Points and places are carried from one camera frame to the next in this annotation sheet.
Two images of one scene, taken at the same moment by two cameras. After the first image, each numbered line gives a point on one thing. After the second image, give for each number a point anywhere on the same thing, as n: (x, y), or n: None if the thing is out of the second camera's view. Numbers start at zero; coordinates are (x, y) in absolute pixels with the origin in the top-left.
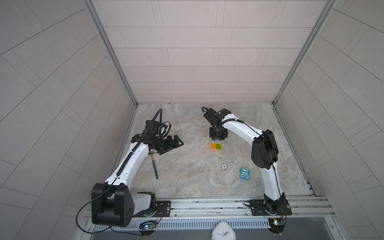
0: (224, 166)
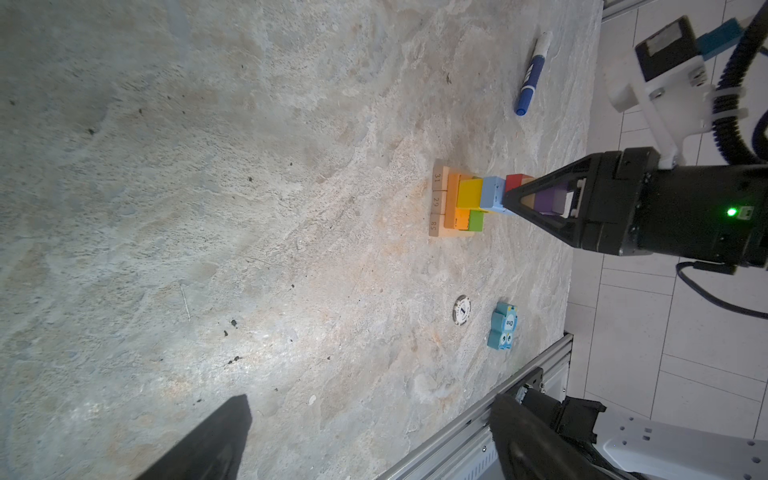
0: (461, 310)
